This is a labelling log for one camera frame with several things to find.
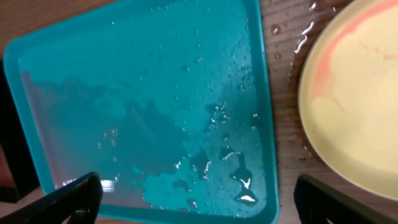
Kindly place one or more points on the yellow plate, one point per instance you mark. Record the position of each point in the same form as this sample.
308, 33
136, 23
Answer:
347, 96

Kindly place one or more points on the teal plastic tray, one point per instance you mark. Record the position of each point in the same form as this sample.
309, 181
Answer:
168, 101

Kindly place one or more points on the black red rectangular tray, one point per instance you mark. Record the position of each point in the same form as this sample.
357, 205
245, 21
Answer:
18, 175

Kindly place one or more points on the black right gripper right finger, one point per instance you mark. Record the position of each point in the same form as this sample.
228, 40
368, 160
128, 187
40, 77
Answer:
319, 203

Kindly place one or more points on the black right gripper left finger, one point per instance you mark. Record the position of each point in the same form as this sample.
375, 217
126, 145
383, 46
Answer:
77, 202

